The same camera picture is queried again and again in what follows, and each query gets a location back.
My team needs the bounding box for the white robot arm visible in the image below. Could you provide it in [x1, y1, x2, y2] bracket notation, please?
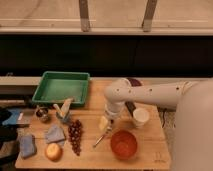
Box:
[104, 78, 213, 171]

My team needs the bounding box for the white paper cup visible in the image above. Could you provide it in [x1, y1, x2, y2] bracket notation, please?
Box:
[133, 108, 149, 128]

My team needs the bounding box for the small metal cup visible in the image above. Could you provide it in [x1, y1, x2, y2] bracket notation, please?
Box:
[35, 107, 50, 123]

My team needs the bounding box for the bunch of red grapes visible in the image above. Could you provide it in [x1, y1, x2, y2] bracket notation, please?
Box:
[68, 120, 82, 156]

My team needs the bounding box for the orange bowl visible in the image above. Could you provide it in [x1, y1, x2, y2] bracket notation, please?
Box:
[110, 130, 138, 160]

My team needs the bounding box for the dark rectangular block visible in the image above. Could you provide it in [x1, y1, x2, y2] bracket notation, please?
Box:
[125, 102, 136, 114]

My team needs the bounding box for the blue folded cloth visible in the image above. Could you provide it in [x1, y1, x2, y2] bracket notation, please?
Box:
[44, 125, 66, 146]

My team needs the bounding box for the purple bowl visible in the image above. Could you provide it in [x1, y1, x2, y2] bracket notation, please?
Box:
[128, 78, 141, 87]

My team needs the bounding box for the yellow apple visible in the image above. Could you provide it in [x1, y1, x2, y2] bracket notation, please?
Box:
[45, 143, 62, 161]

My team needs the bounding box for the green plastic tray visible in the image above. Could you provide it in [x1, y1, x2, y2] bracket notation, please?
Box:
[32, 71, 90, 107]

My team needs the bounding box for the blue box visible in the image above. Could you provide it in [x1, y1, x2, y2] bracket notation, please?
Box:
[3, 109, 29, 127]

